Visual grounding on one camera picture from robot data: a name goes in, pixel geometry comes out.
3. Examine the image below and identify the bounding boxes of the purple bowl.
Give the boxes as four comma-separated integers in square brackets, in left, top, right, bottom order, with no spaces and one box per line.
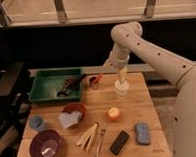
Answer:
[30,129,61,157]

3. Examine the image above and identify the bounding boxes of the metal fork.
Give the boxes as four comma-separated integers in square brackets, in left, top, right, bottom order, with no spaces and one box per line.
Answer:
[95,129,106,157]

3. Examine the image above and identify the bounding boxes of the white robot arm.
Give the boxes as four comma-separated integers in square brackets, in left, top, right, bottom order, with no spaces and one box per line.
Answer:
[106,22,196,157]

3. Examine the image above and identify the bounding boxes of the blue sponge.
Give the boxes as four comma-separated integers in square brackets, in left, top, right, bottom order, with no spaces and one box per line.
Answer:
[135,122,151,145]

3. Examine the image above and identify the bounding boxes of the green plastic tray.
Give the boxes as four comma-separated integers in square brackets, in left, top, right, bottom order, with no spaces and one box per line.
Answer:
[29,67,82,104]

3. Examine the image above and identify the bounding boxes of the dark utensil in tray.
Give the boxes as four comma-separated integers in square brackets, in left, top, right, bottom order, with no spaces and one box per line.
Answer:
[56,74,86,96]

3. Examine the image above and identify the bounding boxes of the wooden tongs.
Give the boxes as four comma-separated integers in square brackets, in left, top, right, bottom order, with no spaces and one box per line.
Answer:
[75,122,98,152]

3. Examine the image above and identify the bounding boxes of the grey crumpled cloth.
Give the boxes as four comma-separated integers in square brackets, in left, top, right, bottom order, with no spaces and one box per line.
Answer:
[59,111,82,129]

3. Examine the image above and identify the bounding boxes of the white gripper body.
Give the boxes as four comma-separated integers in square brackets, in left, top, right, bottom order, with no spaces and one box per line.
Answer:
[104,50,129,70]

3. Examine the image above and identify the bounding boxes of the orange apple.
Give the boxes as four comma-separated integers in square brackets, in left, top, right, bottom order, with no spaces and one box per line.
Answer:
[108,107,121,121]

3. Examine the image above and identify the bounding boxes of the blue cup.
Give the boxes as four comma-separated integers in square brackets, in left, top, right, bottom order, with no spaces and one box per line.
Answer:
[29,115,44,132]

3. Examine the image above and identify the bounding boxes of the white round container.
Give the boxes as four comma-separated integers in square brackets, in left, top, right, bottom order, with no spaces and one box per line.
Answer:
[114,80,130,97]

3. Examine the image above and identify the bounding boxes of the black rectangular block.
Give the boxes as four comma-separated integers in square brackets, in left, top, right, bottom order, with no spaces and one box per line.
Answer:
[110,131,129,155]

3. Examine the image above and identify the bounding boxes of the red and white small object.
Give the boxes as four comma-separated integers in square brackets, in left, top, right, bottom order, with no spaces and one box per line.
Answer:
[89,73,103,89]

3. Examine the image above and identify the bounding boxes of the red bowl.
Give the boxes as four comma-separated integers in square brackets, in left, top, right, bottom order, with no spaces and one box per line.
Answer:
[62,102,87,120]

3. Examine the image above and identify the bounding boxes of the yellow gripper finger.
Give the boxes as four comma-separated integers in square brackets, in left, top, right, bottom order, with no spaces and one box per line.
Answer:
[118,67,127,84]

